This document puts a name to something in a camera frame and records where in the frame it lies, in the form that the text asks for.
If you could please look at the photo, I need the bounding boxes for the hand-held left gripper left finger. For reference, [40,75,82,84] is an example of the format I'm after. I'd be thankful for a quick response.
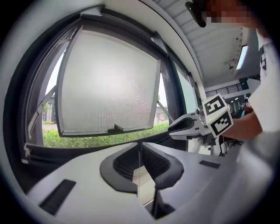
[27,141,156,224]

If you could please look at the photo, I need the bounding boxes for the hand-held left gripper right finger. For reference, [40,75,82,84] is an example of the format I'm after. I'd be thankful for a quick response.
[141,141,228,212]

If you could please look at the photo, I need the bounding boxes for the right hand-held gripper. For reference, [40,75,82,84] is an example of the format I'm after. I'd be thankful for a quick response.
[167,93,235,152]

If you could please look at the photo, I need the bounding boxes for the green hedge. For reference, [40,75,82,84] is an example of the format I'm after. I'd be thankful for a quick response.
[42,122,170,148]

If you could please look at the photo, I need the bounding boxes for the black railing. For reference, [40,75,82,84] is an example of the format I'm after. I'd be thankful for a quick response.
[205,82,249,97]

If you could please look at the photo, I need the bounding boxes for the person's white t-shirt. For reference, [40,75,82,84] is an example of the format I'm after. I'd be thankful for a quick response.
[245,28,280,137]

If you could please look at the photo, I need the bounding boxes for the rectangular ceiling light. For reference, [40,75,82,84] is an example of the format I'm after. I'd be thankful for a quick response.
[235,45,249,70]

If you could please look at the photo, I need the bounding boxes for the frosted glass window sash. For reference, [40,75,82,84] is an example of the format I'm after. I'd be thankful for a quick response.
[54,25,161,138]

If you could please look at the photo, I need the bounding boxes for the dark-framed window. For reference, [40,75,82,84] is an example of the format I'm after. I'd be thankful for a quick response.
[3,4,204,182]

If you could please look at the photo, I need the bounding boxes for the person's head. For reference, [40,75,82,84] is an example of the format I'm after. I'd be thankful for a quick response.
[205,0,266,30]

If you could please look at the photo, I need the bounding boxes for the black window handle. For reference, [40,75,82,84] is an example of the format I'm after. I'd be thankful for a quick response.
[108,124,123,134]

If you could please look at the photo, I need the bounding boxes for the black head camera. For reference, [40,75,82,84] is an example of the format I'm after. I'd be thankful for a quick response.
[185,0,208,28]

